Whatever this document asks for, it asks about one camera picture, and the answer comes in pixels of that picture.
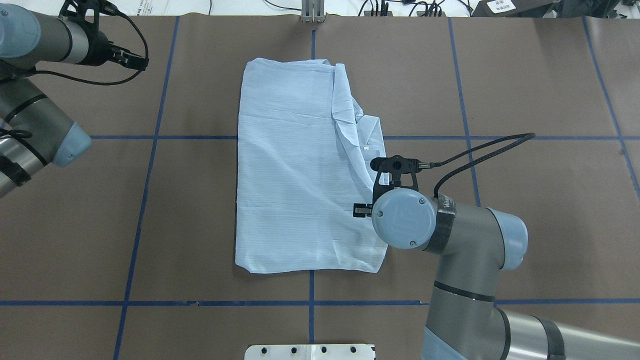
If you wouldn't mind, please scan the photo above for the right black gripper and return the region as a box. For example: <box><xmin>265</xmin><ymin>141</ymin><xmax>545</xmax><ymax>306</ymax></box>
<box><xmin>353</xmin><ymin>203</ymin><xmax>373</xmax><ymax>218</ymax></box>

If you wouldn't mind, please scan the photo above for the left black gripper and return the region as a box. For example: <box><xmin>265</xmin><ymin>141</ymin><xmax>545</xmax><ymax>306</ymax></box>
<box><xmin>86</xmin><ymin>30</ymin><xmax>149</xmax><ymax>71</ymax></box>

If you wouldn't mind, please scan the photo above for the light blue long-sleeve shirt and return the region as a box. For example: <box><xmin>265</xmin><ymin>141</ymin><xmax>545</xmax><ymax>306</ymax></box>
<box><xmin>234</xmin><ymin>58</ymin><xmax>387</xmax><ymax>274</ymax></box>

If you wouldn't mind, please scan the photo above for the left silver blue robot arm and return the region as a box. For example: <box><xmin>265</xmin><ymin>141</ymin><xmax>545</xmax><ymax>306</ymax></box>
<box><xmin>0</xmin><ymin>0</ymin><xmax>150</xmax><ymax>196</ymax></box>

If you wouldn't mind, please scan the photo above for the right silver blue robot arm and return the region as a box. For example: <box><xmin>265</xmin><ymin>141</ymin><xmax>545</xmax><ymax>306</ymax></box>
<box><xmin>353</xmin><ymin>187</ymin><xmax>640</xmax><ymax>360</ymax></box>

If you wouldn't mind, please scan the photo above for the upper orange black adapter box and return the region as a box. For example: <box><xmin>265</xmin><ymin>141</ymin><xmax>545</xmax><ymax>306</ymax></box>
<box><xmin>357</xmin><ymin>0</ymin><xmax>393</xmax><ymax>18</ymax></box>

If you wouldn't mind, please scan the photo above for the orange black adapter box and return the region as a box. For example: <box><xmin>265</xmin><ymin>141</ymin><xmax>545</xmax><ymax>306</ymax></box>
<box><xmin>357</xmin><ymin>0</ymin><xmax>393</xmax><ymax>18</ymax></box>
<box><xmin>408</xmin><ymin>0</ymin><xmax>446</xmax><ymax>18</ymax></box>

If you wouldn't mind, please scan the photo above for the lower orange black adapter box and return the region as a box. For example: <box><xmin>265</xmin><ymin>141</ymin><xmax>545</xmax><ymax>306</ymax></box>
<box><xmin>408</xmin><ymin>0</ymin><xmax>446</xmax><ymax>18</ymax></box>

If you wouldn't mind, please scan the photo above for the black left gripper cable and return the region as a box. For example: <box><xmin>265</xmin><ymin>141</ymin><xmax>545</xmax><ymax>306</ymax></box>
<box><xmin>35</xmin><ymin>12</ymin><xmax>150</xmax><ymax>87</ymax></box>

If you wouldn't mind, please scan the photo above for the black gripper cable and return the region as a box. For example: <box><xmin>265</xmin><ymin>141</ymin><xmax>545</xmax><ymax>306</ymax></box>
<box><xmin>35</xmin><ymin>12</ymin><xmax>150</xmax><ymax>87</ymax></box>
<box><xmin>417</xmin><ymin>132</ymin><xmax>537</xmax><ymax>198</ymax></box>

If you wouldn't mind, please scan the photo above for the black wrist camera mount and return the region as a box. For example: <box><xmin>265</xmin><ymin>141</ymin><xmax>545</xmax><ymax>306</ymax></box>
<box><xmin>58</xmin><ymin>0</ymin><xmax>122</xmax><ymax>32</ymax></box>
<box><xmin>369</xmin><ymin>155</ymin><xmax>422</xmax><ymax>195</ymax></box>

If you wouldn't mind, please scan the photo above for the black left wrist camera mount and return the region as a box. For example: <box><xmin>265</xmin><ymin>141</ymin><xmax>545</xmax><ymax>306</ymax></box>
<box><xmin>58</xmin><ymin>0</ymin><xmax>122</xmax><ymax>32</ymax></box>

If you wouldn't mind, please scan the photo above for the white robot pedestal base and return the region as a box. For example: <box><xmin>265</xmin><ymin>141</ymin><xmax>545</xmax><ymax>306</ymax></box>
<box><xmin>244</xmin><ymin>343</ymin><xmax>377</xmax><ymax>360</ymax></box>

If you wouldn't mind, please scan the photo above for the aluminium frame post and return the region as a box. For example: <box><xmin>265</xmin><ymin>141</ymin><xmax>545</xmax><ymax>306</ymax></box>
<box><xmin>301</xmin><ymin>0</ymin><xmax>326</xmax><ymax>23</ymax></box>

